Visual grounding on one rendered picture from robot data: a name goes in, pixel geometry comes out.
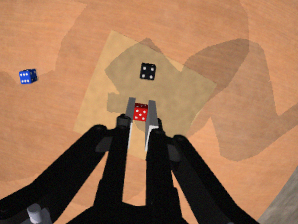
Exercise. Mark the black die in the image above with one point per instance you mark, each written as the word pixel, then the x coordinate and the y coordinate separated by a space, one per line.
pixel 147 71

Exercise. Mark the red die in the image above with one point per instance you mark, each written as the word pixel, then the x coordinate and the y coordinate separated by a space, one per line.
pixel 140 112

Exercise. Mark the beige square mat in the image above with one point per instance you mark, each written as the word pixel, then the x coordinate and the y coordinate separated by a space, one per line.
pixel 179 92

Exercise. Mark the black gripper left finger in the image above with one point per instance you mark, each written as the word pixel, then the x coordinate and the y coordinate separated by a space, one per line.
pixel 45 199

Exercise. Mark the blue die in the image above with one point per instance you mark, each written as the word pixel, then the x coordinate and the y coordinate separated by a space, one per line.
pixel 28 76

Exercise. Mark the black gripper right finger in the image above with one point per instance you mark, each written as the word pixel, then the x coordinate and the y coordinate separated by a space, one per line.
pixel 206 196

